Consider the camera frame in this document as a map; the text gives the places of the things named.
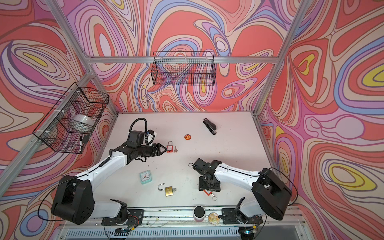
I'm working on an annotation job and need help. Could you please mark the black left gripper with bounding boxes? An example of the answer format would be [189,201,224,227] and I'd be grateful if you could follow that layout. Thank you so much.
[136,143,168,158]

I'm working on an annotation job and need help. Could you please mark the black wire basket left wall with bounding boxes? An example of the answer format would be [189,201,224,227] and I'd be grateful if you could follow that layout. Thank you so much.
[33,83,110,154]

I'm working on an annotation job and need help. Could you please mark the red padlock with long shackle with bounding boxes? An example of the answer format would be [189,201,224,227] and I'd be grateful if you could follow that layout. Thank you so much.
[203,190,217,201]

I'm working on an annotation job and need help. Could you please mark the mint green alarm clock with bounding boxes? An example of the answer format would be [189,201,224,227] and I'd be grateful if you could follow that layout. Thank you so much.
[139,170,153,185]

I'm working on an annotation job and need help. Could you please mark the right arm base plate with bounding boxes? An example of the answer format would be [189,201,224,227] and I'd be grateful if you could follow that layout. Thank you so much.
[219,208,264,226]

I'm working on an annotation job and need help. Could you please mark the brass padlock open shackle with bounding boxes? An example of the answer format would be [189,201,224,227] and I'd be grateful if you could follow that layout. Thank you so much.
[158,183,177,197]

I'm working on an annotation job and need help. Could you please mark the black marker in basket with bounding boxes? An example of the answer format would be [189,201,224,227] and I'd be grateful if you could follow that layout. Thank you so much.
[79,136,83,153]

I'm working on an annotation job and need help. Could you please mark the black stapler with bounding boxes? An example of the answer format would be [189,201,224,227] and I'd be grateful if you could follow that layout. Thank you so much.
[203,118,217,135]

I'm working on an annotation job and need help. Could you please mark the pink cylinder black top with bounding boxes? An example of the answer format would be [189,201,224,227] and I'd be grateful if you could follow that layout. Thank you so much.
[193,206,206,223]

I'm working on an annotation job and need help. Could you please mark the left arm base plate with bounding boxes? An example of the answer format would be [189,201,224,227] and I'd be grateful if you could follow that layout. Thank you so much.
[102,209,145,227]

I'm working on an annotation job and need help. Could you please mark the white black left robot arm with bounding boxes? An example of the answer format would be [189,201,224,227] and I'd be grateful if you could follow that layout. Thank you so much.
[51,118,167,225]

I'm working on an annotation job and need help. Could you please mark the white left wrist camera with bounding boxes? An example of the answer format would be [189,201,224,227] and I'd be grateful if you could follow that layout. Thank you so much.
[145,130,156,145]

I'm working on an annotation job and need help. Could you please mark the round red star sticker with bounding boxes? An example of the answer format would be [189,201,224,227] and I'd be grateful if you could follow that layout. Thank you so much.
[184,134,192,141]

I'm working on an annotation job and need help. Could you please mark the black wire basket wall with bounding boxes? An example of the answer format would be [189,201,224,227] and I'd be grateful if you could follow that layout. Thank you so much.
[151,51,217,87]
[33,83,110,154]

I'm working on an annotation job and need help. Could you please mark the round beige patterned ball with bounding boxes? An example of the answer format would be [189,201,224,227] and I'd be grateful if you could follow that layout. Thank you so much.
[208,212,220,225]

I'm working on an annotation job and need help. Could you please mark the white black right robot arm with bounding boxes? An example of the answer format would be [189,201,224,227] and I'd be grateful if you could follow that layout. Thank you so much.
[189,159,292,224]

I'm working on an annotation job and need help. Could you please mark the black wire basket back wall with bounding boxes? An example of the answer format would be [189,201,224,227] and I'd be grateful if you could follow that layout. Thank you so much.
[151,51,217,87]

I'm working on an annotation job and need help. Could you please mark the red small padlock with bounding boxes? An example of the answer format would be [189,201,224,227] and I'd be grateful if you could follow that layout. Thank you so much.
[167,141,174,153]

